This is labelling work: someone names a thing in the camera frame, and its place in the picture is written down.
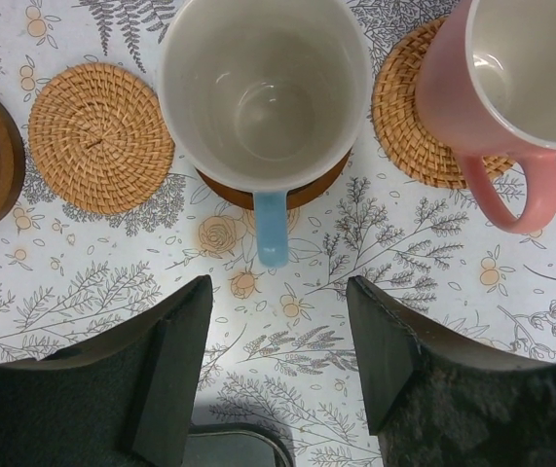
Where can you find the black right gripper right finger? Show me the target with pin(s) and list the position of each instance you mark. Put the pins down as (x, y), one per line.
(433, 397)

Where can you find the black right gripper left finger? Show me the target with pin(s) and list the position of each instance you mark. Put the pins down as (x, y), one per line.
(122, 398)

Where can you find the pink mug cream inside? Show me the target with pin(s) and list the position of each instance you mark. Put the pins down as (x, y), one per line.
(487, 87)

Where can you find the blue mug cream inside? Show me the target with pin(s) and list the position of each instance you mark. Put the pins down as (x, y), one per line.
(264, 97)

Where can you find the black serving tray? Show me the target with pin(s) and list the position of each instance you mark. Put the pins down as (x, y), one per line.
(235, 444)

